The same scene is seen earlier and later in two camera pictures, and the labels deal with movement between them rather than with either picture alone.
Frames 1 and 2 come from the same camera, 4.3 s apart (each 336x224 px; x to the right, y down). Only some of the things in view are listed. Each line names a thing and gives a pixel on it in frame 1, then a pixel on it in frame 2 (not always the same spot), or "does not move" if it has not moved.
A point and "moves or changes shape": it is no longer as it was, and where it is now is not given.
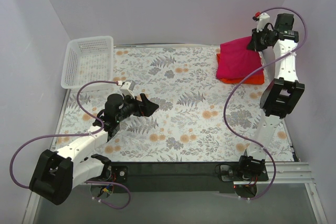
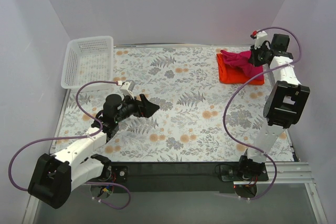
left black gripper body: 140,106 does not move
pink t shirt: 236,61 moves or changes shape
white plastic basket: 88,59 does not move
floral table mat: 200,117 does not move
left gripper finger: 145,100 does not move
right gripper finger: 251,45 to 253,59
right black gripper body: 255,39 to 256,57
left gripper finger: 147,108 does not move
